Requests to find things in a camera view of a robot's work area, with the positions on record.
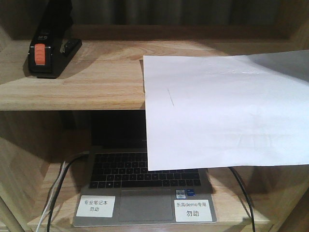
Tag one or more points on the white label sticker left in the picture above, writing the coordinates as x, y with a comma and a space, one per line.
96, 206

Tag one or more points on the grey laptop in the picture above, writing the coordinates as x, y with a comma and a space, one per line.
118, 166

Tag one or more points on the white label sticker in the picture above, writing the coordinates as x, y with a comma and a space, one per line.
96, 206
193, 211

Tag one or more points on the white paper sheet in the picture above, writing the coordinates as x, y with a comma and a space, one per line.
227, 111

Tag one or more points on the white label sticker right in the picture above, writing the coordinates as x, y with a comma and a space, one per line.
193, 211

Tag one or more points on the black stapler with orange button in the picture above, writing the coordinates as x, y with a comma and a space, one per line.
48, 56

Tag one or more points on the wooden shelf unit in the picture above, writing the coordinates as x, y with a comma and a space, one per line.
106, 74

